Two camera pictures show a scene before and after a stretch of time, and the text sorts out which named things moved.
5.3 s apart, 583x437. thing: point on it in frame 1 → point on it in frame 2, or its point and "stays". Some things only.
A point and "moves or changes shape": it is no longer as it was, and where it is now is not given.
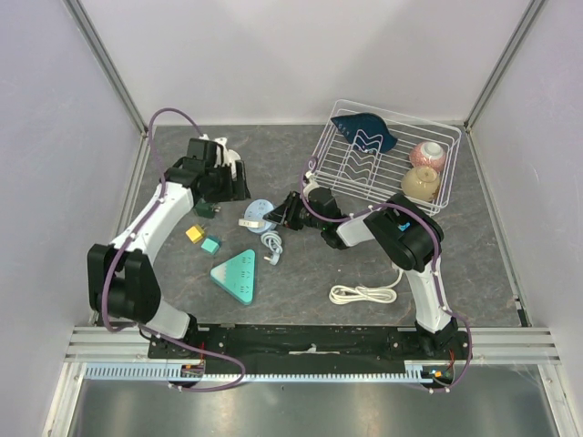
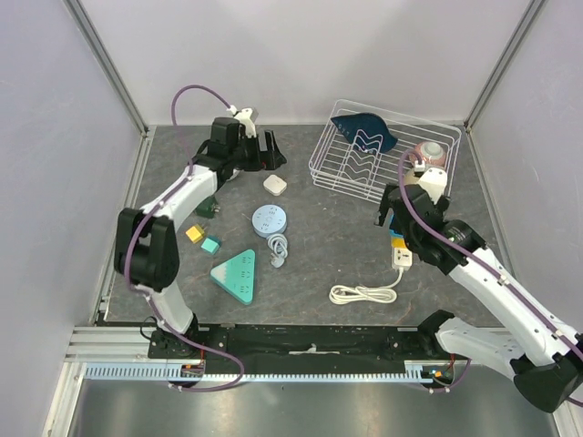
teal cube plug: (211, 244) stays
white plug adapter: (250, 223) → (275, 185)
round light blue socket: (255, 210) moves or changes shape
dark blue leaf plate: (366, 131) stays
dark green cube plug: (207, 209) stays
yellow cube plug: (195, 233) stays
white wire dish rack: (371, 154) stays
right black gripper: (288, 209) → (385, 206)
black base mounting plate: (203, 341) stays
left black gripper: (236, 190) → (271, 160)
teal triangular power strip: (237, 275) stays
